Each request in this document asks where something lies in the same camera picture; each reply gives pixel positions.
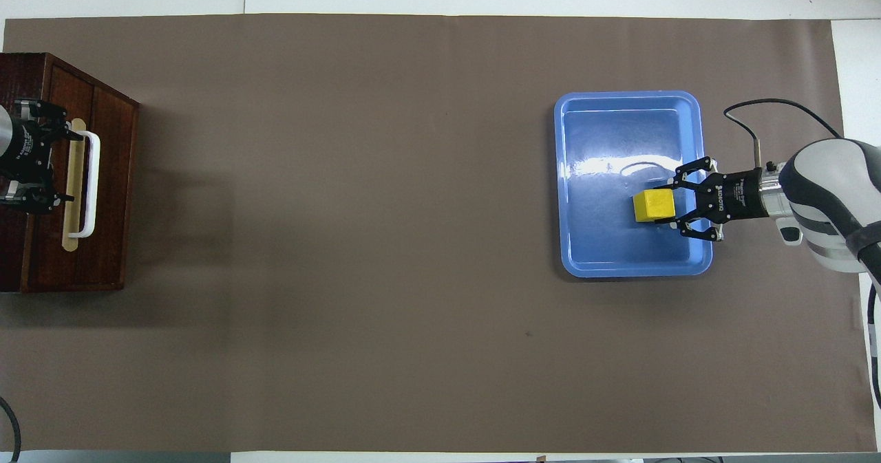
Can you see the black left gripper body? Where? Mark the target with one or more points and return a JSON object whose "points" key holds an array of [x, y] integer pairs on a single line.
{"points": [[27, 150]]}

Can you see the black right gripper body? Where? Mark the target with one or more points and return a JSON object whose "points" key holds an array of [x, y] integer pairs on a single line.
{"points": [[740, 196]]}

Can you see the yellow cube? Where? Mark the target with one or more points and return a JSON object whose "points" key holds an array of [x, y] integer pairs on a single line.
{"points": [[654, 205]]}

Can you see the dark wooden drawer cabinet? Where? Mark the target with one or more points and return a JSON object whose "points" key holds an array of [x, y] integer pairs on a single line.
{"points": [[17, 71]]}

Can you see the blue plastic tray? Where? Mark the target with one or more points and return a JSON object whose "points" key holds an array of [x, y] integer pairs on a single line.
{"points": [[599, 243]]}

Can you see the brown table mat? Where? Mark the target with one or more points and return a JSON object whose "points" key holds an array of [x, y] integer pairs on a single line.
{"points": [[413, 243]]}

